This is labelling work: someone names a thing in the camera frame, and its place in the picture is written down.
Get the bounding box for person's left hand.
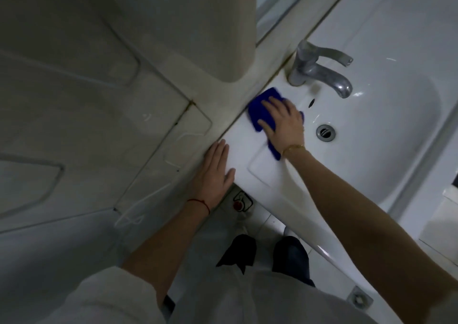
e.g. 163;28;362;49
189;138;236;212

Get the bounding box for person's right hand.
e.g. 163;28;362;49
257;96;306;155

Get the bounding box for blue cleaning cloth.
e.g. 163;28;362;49
248;87;305;161

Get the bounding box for person's left forearm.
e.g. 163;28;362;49
121;201;212;308

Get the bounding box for person's right forearm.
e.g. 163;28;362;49
284;148;458;324

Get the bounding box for metal sink drain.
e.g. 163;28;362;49
316;124;337;142

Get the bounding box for chrome faucet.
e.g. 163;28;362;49
287;40;354;99

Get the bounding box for dark trousers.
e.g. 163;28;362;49
216;234;316;288

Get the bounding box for white ceramic sink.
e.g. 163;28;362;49
225;0;458;324

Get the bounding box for white shirt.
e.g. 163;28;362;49
34;265;381;324

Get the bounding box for square metal floor drain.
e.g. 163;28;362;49
346;286;374;310

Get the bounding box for gold bracelet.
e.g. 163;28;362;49
281;143;307;157

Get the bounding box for red string bracelet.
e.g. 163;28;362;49
186;198;212;216

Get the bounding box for wall mirror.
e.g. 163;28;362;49
255;0;323;46

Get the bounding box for white wall appliance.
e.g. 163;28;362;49
95;0;259;84

